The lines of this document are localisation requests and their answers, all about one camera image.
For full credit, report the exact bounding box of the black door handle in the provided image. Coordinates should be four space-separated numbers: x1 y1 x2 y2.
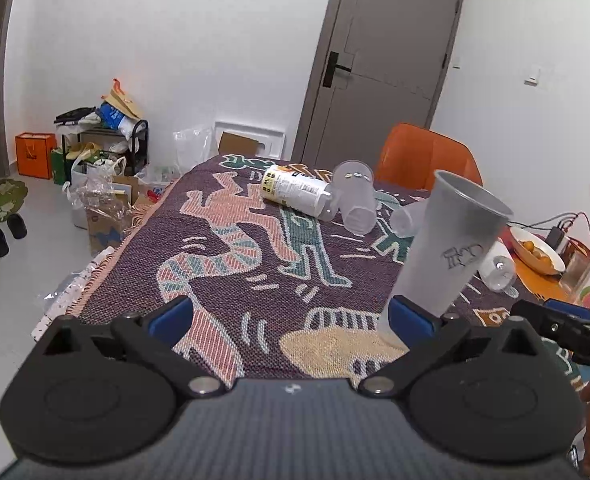
322 51 352 88

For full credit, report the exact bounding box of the patterned woven tablecloth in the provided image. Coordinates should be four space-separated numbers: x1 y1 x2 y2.
69 153 590 391

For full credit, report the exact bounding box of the black charger with cables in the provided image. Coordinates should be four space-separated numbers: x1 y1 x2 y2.
508 210 590 256

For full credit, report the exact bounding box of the white framed panel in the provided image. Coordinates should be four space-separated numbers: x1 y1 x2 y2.
214 122 285 159

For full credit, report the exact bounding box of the grey door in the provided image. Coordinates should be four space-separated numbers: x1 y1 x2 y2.
290 0 463 169

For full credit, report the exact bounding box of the orange shopping bag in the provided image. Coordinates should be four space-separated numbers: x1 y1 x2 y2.
15 132 57 180

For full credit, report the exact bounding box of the orange leather chair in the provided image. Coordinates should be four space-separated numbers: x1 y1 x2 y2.
375 122 482 191

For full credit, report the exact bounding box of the labelled clear plastic jar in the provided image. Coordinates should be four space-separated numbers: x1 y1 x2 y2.
260 165 338 221

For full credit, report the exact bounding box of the cardboard box on floor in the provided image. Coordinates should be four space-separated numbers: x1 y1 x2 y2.
62 154 177 258

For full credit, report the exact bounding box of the black shelf with clutter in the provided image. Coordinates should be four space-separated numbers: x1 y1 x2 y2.
53 78 150 180

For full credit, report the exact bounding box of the frosted cup lying middle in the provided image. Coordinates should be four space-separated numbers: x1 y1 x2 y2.
332 160 376 235

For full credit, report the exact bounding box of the frosted cup near chair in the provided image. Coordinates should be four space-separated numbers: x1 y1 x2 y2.
389 200 428 238

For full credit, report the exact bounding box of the frosted plastic cup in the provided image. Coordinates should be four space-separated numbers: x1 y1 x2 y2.
377 170 513 348

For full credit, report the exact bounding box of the white bowl with fruit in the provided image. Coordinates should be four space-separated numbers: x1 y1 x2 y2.
508 226 566 276

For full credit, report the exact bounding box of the clear drinking glass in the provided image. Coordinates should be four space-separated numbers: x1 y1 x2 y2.
560 249 590 294

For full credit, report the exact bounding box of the green round stool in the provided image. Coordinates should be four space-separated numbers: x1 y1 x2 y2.
0 178 28 258

